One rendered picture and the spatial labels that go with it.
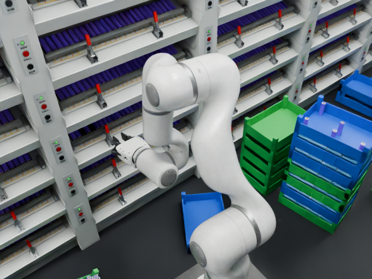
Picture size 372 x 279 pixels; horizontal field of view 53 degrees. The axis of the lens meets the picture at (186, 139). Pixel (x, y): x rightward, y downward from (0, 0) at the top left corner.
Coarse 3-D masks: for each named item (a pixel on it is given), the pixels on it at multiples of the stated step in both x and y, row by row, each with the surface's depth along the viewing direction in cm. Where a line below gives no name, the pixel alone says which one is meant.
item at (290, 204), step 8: (280, 192) 188; (280, 200) 191; (288, 200) 187; (296, 208) 186; (304, 216) 185; (312, 216) 181; (344, 216) 183; (320, 224) 180; (328, 224) 176; (336, 224) 173
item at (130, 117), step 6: (132, 114) 158; (138, 114) 159; (120, 120) 156; (126, 120) 157; (108, 126) 153; (114, 126) 154; (120, 126) 156; (90, 132) 150; (96, 132) 151; (102, 132) 152; (78, 138) 148; (84, 138) 148; (90, 138) 150; (72, 144) 146; (78, 144) 148
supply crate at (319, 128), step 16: (320, 96) 165; (336, 112) 165; (304, 128) 156; (320, 128) 161; (336, 128) 160; (352, 128) 160; (368, 128) 158; (336, 144) 149; (352, 144) 153; (368, 144) 153
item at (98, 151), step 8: (176, 112) 166; (184, 112) 168; (136, 120) 160; (176, 120) 169; (128, 128) 157; (136, 128) 158; (104, 136) 153; (112, 136) 154; (120, 136) 155; (80, 144) 149; (88, 144) 150; (96, 144) 150; (104, 144) 151; (80, 152) 147; (88, 152) 148; (96, 152) 149; (104, 152) 150; (80, 160) 146; (88, 160) 146; (96, 160) 151; (80, 168) 148
